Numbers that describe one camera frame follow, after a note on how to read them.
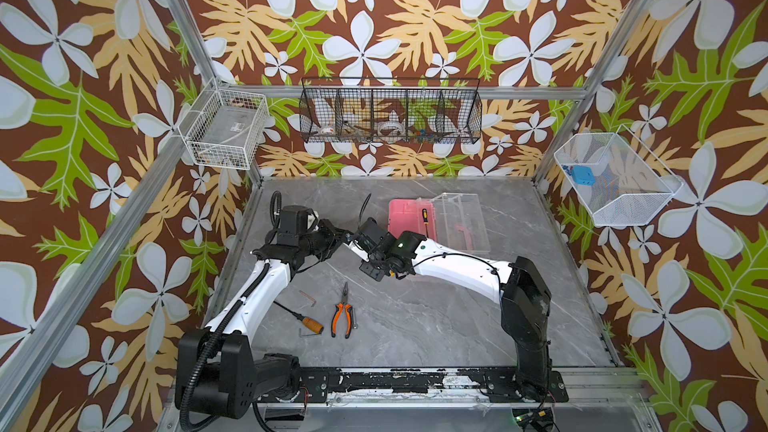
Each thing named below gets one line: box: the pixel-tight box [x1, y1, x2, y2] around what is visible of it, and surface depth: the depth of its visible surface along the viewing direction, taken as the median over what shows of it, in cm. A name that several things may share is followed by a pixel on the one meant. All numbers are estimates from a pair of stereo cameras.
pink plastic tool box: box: [388, 193, 490, 253], surface depth 103 cm
